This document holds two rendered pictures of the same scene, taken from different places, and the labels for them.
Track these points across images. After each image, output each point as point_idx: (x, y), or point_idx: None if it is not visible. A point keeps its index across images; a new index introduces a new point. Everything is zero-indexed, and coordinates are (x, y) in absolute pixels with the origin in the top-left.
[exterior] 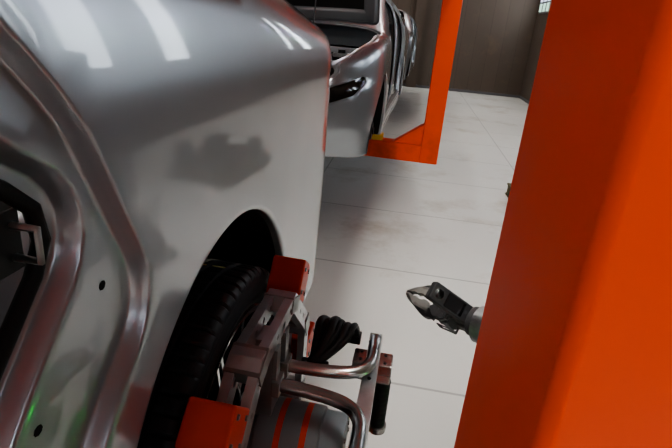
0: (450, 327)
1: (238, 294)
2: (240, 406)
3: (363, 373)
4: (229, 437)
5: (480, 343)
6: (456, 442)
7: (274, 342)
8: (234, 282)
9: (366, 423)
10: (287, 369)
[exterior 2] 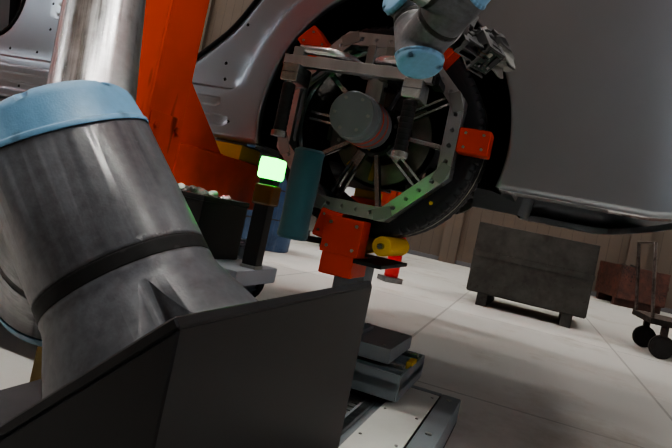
0: (462, 57)
1: (393, 28)
2: (321, 34)
3: (376, 58)
4: (304, 33)
5: None
6: None
7: (369, 37)
8: None
9: (329, 49)
10: None
